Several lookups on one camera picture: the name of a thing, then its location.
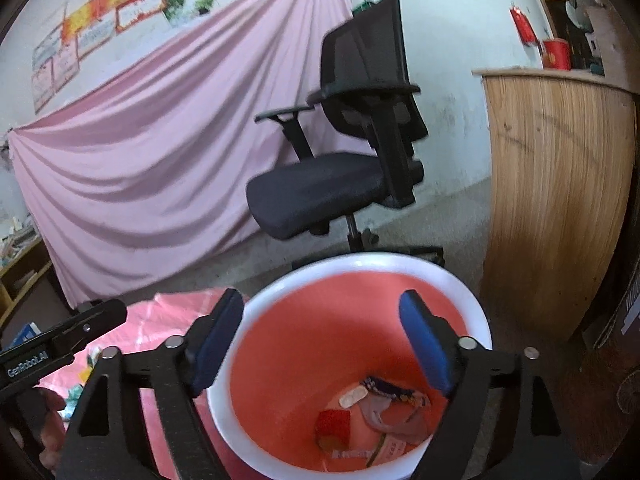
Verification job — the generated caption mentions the dark brown wooden frame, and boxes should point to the dark brown wooden frame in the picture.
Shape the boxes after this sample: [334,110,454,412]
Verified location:
[539,0,601,71]

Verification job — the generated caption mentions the green and white carton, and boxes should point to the green and white carton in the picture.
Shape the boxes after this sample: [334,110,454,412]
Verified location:
[64,382,96,413]

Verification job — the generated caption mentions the white printed wrapper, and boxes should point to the white printed wrapper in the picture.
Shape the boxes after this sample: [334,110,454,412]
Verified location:
[331,434,407,468]

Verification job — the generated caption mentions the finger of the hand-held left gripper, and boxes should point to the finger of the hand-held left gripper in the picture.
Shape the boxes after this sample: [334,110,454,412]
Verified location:
[50,299,128,357]

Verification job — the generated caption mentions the green wall photos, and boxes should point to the green wall photos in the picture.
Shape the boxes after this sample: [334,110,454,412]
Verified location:
[165,0,218,26]

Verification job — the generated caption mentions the brown cardboard sheet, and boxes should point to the brown cardboard sheet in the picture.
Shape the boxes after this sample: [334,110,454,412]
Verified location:
[585,5,640,92]

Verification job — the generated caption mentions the pink hanging sheet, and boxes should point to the pink hanging sheet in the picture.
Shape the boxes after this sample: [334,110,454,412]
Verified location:
[7,0,368,306]

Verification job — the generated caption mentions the stack of books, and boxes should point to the stack of books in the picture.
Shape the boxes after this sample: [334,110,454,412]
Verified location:
[0,217,43,268]

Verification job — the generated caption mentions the red hanging ornament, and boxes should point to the red hanging ornament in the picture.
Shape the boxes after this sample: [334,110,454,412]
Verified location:
[510,4,540,48]

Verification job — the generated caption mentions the black mesh office chair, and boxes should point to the black mesh office chair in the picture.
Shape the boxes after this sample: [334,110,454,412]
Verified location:
[246,0,446,268]

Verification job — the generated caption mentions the blue cardboard box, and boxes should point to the blue cardboard box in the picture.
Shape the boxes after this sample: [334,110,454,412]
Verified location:
[10,322,42,347]

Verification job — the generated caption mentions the person's left hand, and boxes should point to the person's left hand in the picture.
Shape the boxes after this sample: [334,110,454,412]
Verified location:
[40,391,69,471]

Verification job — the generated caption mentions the pink white-rimmed plastic bin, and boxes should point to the pink white-rimmed plastic bin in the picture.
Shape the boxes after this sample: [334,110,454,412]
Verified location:
[206,254,493,480]

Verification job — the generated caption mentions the dark blue patterned snack bag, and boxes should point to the dark blue patterned snack bag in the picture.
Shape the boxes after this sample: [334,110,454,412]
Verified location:
[364,376,432,407]

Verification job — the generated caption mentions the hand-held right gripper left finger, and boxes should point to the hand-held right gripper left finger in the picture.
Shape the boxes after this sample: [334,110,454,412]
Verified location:
[59,288,246,480]

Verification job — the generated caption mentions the wooden shelf unit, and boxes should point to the wooden shelf unit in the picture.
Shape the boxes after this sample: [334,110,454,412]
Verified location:
[0,237,71,331]

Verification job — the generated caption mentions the red cup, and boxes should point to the red cup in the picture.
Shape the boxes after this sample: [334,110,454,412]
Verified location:
[541,38,572,72]

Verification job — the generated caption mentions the small red box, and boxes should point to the small red box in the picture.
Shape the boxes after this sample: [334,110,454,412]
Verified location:
[315,409,352,450]

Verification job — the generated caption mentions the beige plaster strip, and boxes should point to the beige plaster strip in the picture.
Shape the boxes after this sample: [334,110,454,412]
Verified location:
[337,384,368,409]

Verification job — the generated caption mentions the wooden cabinet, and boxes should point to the wooden cabinet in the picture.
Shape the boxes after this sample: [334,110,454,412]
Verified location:
[472,67,640,341]

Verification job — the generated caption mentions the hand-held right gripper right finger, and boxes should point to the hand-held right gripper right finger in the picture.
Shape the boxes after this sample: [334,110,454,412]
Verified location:
[398,289,583,480]

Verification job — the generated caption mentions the grey bag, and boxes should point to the grey bag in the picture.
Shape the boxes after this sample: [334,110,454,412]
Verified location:
[362,395,430,445]

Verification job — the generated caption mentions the group of wall certificates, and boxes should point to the group of wall certificates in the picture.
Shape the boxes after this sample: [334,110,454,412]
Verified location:
[31,0,168,116]

